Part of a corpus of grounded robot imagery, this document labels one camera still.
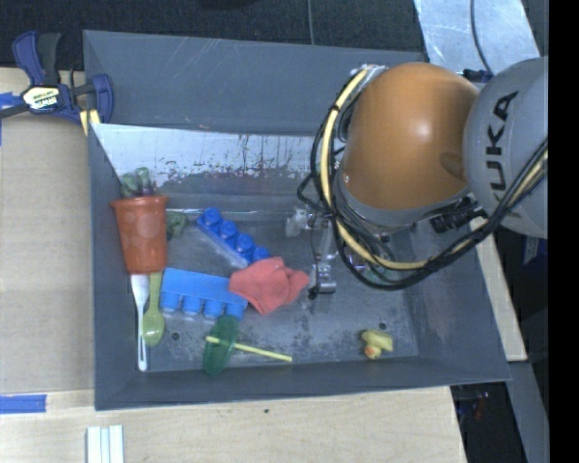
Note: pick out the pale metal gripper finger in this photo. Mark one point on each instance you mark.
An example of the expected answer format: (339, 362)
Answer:
(326, 280)
(299, 222)

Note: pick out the orange-red cloth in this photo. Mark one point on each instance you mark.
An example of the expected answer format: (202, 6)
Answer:
(267, 285)

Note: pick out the blue toy brick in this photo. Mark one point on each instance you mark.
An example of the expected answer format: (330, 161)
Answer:
(198, 285)
(231, 236)

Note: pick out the yellow rubber duck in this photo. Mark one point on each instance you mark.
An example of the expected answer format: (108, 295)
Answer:
(377, 343)

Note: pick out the thin yellow stick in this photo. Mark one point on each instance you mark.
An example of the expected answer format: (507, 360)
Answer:
(265, 353)

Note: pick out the small green toy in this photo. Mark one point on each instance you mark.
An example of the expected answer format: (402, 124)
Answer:
(177, 224)

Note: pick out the green translucent plastic disc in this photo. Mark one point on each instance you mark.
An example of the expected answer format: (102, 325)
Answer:
(219, 355)

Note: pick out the orange dotted plastic cup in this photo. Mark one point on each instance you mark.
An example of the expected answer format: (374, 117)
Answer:
(142, 234)

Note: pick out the grey metal bin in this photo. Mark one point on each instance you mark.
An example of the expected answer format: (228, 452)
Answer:
(222, 85)

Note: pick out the green and purple toy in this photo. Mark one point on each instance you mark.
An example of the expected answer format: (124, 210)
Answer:
(136, 183)

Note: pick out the green plastic spoon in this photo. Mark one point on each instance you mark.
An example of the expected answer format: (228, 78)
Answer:
(153, 326)

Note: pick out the white plastic fork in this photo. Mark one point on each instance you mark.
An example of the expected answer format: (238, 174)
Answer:
(140, 307)

